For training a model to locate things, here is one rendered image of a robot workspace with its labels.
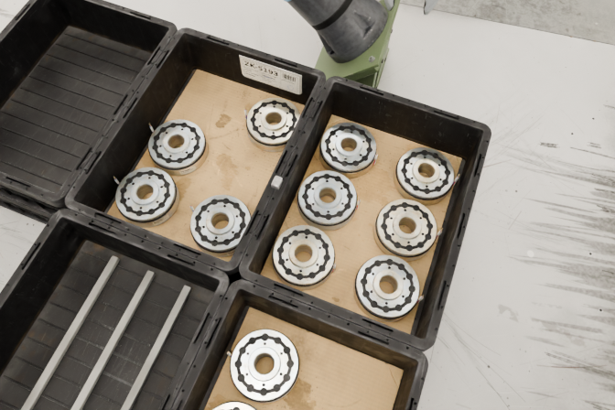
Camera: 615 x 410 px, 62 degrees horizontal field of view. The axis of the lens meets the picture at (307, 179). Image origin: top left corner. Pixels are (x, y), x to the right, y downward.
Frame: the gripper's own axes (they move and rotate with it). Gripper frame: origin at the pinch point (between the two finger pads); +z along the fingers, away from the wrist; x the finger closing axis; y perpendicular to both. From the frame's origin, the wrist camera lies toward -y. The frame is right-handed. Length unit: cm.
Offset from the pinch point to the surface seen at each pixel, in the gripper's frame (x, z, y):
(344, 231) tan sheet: 4.5, 23.2, -30.5
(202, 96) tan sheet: 36.7, 20.4, -8.2
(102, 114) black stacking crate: 55, 20, -16
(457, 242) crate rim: -12.8, 14.1, -33.0
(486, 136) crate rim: -16.4, 13.3, -13.2
